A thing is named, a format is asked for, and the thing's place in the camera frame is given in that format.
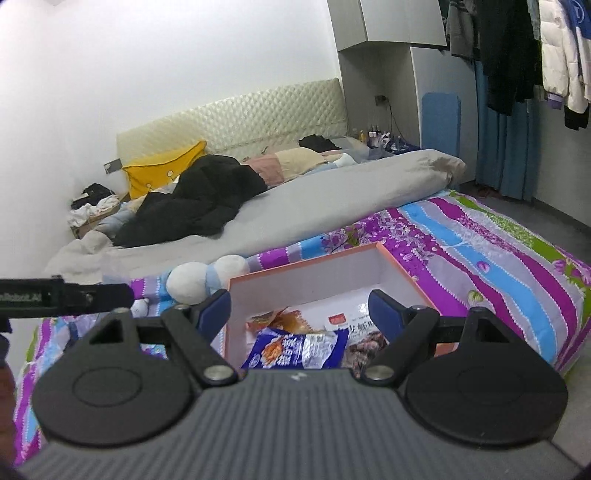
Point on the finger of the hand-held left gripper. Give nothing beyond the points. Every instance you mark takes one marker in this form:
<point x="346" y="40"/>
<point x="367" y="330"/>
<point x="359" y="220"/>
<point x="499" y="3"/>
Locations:
<point x="113" y="295"/>

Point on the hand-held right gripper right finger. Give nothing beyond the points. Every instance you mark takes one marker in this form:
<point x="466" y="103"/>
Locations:
<point x="381" y="314"/>

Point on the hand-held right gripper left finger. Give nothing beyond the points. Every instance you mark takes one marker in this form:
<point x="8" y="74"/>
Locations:
<point x="214" y="314"/>

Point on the white packet of dark food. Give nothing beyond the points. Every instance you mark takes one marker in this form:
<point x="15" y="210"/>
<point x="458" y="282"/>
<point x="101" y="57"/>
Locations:
<point x="355" y="332"/>

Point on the clear orange snack packet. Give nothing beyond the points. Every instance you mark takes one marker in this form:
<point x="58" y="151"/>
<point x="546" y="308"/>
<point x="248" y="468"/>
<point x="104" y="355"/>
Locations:
<point x="288" y="321"/>

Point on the pink cardboard box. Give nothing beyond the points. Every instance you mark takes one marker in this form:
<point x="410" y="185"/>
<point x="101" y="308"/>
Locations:
<point x="314" y="281"/>

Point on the blue snack packet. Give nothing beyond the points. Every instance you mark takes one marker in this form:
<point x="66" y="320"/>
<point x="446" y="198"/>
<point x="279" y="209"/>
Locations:
<point x="286" y="350"/>

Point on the white and blue plush toy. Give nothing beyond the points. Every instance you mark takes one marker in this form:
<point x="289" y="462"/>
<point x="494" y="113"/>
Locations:
<point x="189" y="281"/>

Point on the light blue garment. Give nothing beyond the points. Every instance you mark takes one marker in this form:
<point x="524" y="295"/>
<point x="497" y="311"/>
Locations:
<point x="115" y="224"/>

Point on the pile of clothes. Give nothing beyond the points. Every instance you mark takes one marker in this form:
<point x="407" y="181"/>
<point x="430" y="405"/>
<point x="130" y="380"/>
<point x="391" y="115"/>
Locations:
<point x="92" y="205"/>

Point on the black jacket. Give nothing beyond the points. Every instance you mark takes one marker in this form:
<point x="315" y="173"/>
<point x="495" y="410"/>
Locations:
<point x="198" y="198"/>

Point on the grey duvet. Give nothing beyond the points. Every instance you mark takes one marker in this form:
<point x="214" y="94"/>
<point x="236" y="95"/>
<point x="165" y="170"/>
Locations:
<point x="346" y="194"/>

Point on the yellow pillow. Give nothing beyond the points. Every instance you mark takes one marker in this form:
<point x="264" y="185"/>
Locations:
<point x="152" y="173"/>

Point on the pink and beige pillow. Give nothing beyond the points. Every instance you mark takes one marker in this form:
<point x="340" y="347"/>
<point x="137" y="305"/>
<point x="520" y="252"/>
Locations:
<point x="286" y="161"/>

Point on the row of small bottles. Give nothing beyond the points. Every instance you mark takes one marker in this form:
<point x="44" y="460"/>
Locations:
<point x="376" y="134"/>

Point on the small black garment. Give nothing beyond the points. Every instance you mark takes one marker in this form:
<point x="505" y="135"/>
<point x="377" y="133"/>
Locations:
<point x="318" y="141"/>

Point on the blue board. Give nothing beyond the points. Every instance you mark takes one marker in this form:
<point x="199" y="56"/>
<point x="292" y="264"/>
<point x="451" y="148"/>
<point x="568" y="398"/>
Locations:
<point x="441" y="124"/>

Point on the cream padded headboard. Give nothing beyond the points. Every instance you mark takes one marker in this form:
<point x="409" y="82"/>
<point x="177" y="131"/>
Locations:
<point x="258" y="120"/>

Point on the blue curtain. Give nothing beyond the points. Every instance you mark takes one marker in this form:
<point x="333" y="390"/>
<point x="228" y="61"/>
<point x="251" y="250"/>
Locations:
<point x="508" y="152"/>

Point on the grey wardrobe cabinet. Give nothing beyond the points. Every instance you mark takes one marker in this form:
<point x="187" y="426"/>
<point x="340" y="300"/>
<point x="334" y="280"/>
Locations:
<point x="438" y="74"/>

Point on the black hanging coat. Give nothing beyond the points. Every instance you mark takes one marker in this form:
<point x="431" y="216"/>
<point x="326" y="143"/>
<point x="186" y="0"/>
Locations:
<point x="508" y="55"/>

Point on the grey striped hanging sweater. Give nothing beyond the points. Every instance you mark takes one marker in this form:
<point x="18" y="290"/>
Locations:
<point x="461" y="27"/>

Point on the white puffer jacket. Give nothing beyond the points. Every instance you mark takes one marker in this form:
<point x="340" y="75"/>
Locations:
<point x="561" y="55"/>

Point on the grey wall switch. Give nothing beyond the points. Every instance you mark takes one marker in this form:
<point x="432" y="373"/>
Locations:
<point x="113" y="165"/>

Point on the black wall outlet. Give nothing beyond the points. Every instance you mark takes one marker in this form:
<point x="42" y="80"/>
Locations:
<point x="381" y="99"/>

